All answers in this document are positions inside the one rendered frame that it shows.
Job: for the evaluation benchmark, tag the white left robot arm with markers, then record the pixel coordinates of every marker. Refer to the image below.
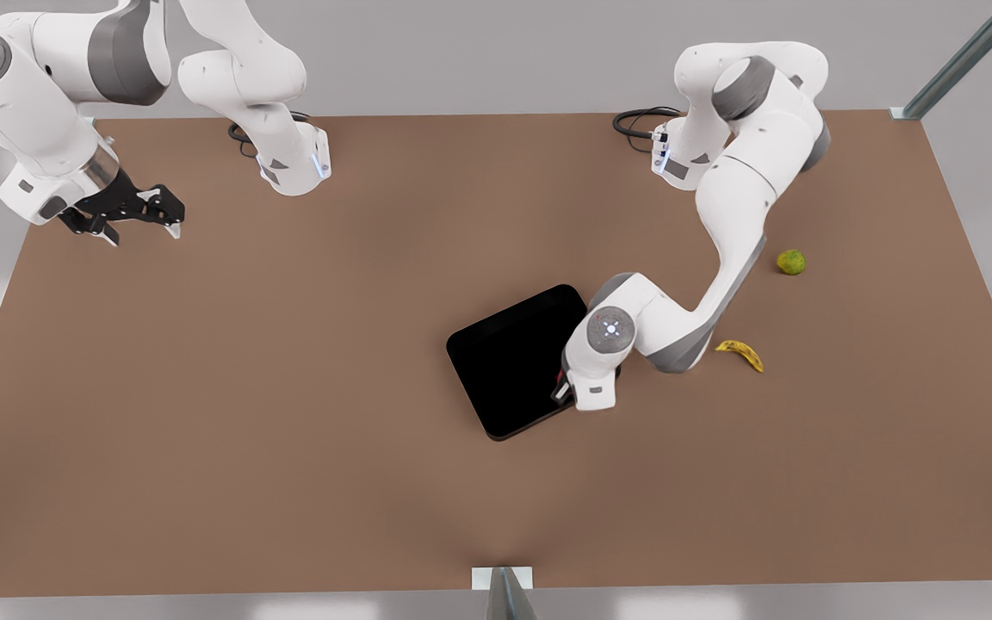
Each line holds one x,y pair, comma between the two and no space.
741,207

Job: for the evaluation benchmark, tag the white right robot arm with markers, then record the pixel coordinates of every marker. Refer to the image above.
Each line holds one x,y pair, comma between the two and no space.
22,95

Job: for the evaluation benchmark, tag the black square storage box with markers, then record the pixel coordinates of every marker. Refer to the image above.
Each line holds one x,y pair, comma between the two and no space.
505,362

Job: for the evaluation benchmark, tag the yellow spotted banana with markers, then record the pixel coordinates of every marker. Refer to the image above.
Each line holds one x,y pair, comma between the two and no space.
741,350

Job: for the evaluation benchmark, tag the green round fruit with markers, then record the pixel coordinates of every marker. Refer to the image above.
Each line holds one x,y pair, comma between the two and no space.
791,262

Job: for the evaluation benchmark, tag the silver frame post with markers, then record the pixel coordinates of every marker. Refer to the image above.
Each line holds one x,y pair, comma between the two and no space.
505,594
965,56

